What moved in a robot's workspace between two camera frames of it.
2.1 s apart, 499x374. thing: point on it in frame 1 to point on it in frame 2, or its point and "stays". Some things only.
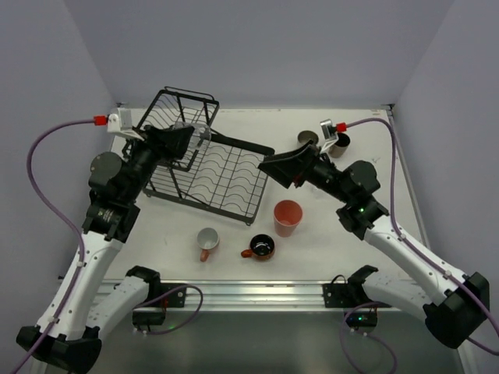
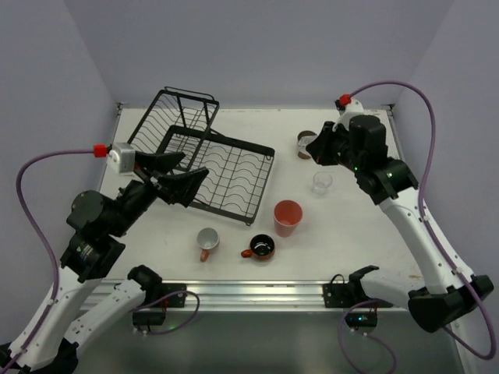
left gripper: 157,140 to 152,179
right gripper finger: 288,167 to 323,146
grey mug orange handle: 207,239 stays
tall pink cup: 287,214 stays
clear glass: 200,133 to 304,139
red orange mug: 262,248 stays
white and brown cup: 306,135 stays
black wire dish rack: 224,176 stays
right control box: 356,319 stays
